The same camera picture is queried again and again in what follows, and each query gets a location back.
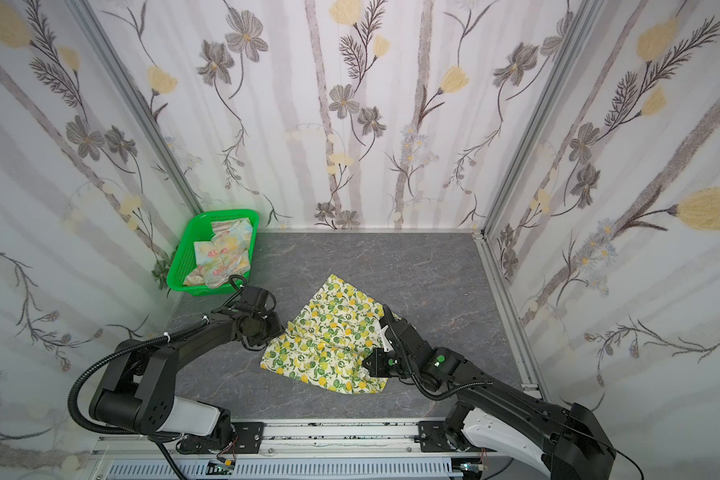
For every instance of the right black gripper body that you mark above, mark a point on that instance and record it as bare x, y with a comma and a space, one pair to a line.
378, 363

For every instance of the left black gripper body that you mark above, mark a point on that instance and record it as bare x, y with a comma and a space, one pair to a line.
270, 327

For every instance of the lemon print yellow skirt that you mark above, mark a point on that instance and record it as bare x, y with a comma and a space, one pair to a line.
325, 344

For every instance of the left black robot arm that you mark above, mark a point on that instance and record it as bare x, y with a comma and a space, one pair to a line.
133, 389

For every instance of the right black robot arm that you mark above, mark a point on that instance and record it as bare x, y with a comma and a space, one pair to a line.
563, 442

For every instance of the pastel floral folded skirt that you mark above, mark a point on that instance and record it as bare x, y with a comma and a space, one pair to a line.
224, 255

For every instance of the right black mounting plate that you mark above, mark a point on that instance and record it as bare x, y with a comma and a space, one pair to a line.
433, 437

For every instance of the black mounting plate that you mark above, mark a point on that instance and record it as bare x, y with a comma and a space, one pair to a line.
248, 437
433, 437

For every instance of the green plastic basket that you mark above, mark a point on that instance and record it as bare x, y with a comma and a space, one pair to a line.
199, 229

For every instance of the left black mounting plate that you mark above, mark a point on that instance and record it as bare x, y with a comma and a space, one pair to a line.
248, 437

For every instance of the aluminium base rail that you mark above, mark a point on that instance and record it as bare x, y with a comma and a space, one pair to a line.
386, 437

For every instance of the white slotted cable duct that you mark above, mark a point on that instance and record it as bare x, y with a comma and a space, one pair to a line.
336, 468

